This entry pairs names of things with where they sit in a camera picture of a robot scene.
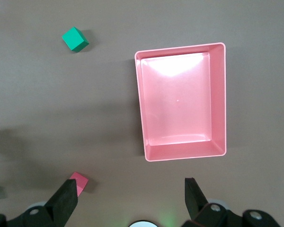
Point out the brown table cover sheet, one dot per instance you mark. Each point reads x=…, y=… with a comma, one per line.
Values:
x=61, y=106

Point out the pink foam cube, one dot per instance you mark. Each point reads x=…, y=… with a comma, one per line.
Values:
x=81, y=180

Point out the green foam cube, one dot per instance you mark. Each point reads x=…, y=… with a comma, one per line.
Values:
x=75, y=39

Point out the pink plastic bin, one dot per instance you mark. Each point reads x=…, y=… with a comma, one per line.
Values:
x=177, y=99

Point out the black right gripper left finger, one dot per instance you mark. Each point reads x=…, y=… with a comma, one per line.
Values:
x=64, y=201

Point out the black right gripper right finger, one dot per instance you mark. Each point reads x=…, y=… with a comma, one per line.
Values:
x=196, y=201

